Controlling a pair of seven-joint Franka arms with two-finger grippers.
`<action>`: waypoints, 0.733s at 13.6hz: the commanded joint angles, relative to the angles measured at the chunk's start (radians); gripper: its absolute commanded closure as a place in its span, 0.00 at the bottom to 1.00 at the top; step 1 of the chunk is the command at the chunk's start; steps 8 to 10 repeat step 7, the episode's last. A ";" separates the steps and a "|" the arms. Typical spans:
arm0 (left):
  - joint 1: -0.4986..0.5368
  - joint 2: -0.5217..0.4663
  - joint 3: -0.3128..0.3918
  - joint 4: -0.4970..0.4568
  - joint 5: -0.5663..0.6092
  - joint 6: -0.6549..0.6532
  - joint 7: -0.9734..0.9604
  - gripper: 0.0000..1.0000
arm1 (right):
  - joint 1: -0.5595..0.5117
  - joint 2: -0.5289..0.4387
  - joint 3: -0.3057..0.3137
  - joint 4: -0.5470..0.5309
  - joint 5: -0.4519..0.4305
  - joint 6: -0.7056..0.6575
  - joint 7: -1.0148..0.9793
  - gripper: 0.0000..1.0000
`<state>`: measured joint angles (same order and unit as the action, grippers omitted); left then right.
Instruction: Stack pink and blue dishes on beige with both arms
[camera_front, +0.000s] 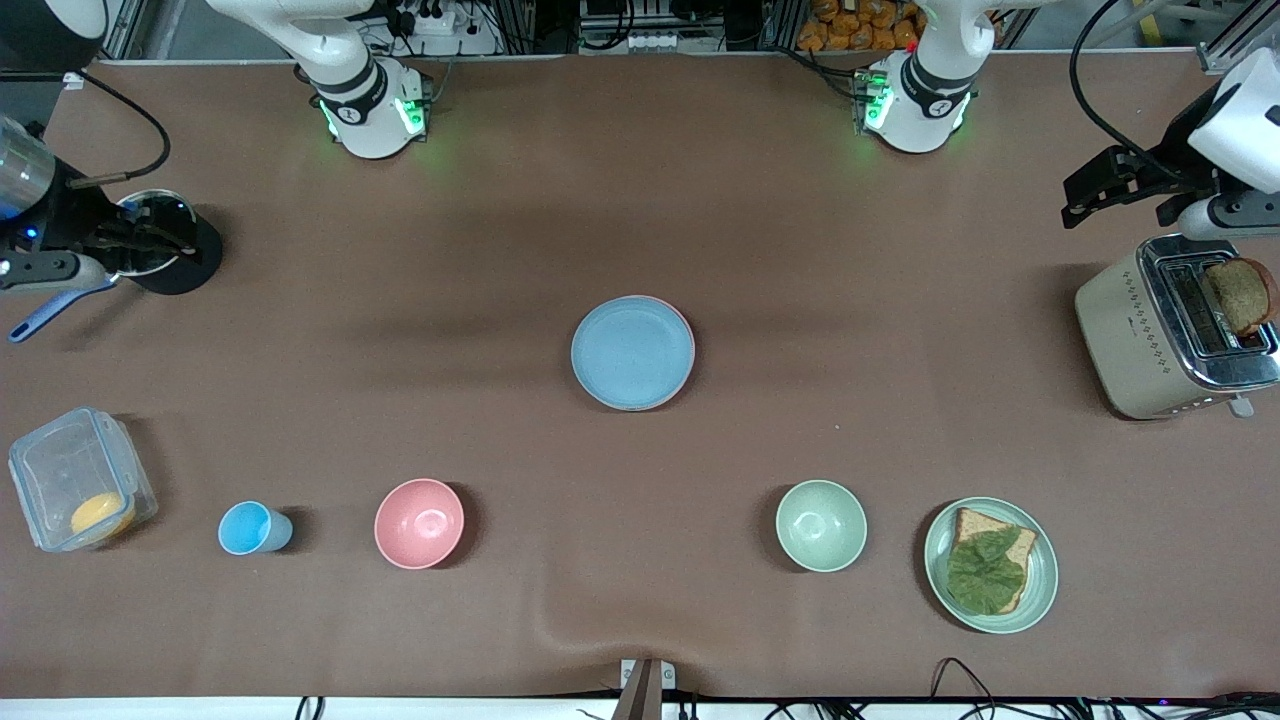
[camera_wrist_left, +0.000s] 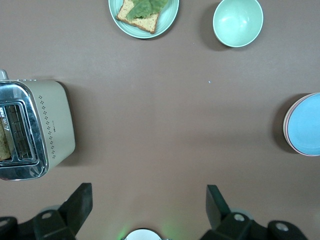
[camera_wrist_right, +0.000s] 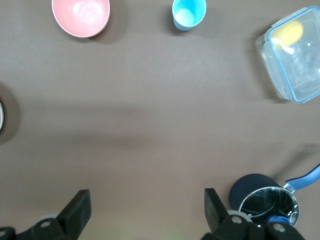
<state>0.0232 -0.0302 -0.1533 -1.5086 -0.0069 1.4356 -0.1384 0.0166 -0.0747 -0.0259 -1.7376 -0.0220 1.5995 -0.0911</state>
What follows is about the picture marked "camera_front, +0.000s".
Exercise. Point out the white power strip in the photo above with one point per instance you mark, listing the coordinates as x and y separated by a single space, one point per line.
428 20

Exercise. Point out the orange snack bag pile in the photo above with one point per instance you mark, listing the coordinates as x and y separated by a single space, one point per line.
860 25

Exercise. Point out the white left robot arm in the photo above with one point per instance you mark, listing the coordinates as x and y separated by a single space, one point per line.
930 90

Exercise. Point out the green lettuce leaf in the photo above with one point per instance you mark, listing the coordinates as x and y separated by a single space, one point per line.
985 575

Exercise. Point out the blue plate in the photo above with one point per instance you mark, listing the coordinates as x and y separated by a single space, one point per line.
632 352

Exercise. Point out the bread slice with lettuce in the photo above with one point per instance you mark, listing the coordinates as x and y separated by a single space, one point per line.
1020 545

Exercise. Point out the pink plate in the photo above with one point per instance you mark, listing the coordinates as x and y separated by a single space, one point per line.
693 352

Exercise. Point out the clear plastic food container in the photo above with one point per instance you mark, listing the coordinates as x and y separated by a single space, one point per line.
60 470

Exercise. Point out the green bowl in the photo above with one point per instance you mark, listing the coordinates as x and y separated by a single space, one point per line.
821 526

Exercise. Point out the brown table cover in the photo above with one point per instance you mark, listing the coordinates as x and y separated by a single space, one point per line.
640 200

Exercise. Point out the brown toast slice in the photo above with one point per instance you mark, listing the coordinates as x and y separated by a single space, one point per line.
1240 295

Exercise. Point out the blue cup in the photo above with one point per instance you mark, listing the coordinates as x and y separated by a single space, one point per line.
248 528

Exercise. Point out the pink bowl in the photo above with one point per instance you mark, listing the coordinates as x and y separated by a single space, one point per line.
419 523

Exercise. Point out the orange round food piece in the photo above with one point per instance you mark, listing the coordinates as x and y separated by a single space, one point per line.
102 514

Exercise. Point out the green plate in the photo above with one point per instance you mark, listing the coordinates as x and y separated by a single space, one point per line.
1043 580

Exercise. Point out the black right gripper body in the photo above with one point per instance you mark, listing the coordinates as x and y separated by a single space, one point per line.
70 215

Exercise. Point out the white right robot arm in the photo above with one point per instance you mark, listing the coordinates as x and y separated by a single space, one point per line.
360 100

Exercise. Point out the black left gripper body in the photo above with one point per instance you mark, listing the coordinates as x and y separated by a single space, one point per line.
1172 157

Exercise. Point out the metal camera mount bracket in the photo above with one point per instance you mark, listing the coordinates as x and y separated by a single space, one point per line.
647 685

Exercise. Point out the beige and chrome toaster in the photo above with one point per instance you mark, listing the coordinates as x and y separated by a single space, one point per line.
1130 340

